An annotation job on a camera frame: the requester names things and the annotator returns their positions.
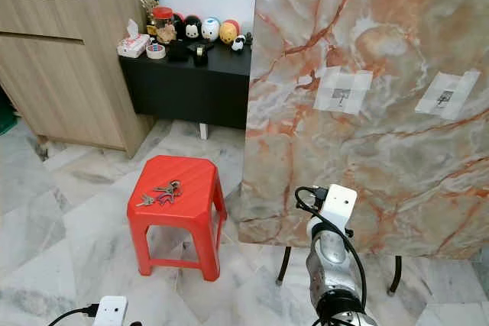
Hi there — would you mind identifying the white tape patch with hook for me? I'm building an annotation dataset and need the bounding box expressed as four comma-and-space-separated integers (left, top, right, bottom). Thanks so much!
313, 66, 374, 115
415, 70, 476, 121

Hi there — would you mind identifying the green bag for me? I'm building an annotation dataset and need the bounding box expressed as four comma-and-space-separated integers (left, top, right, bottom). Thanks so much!
0, 89, 18, 134

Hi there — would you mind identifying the light wooden cabinet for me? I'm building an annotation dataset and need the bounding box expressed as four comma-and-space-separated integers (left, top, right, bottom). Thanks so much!
0, 0, 156, 159

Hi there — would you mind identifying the white pink tissue box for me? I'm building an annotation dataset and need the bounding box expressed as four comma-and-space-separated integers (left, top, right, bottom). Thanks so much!
118, 21, 151, 60

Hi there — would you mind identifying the key bunch with purple charm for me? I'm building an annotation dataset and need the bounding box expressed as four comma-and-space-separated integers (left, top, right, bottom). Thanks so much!
136, 179, 184, 208

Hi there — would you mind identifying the white tape roll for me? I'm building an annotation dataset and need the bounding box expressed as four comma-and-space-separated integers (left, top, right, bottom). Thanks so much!
146, 44, 167, 60

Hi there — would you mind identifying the black low sideboard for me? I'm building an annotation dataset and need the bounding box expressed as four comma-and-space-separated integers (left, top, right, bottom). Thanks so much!
120, 42, 251, 140

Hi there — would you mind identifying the small gold trophy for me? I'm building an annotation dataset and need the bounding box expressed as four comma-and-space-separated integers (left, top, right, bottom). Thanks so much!
140, 0, 158, 35

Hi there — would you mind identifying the small black box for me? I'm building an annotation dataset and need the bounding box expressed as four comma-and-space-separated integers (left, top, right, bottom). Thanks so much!
168, 40, 190, 62

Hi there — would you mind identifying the red plastic stool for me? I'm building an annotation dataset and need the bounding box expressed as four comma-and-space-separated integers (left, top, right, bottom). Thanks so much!
127, 155, 228, 282

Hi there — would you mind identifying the red lidded glass jar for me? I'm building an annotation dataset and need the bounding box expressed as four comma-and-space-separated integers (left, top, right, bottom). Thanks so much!
153, 7, 176, 44

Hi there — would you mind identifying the black tape dispenser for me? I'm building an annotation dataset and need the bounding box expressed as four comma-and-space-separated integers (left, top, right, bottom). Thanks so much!
191, 42, 213, 65

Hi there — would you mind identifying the black round mouse figurine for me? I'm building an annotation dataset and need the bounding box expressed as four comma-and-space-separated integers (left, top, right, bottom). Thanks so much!
182, 15, 202, 41

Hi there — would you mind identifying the white round figurine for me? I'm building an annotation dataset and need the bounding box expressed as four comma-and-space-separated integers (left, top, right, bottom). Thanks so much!
201, 18, 221, 43

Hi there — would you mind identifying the yellow orange round figurine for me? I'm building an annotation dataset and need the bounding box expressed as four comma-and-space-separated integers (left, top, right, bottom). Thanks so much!
219, 20, 240, 44

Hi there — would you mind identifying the marble pattern folding table top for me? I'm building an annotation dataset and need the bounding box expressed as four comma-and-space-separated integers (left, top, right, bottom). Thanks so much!
238, 0, 489, 262

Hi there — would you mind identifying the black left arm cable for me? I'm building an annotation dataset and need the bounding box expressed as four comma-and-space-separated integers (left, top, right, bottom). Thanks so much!
46, 305, 99, 326

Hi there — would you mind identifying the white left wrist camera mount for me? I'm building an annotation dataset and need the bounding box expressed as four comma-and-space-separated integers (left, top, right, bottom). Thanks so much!
93, 296, 128, 326

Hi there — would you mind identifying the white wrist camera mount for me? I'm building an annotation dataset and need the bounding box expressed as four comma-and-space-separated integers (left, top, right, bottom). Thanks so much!
93, 296, 128, 326
321, 183, 358, 229

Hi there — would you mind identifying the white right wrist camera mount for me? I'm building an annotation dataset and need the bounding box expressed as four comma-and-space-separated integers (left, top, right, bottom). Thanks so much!
321, 183, 358, 229

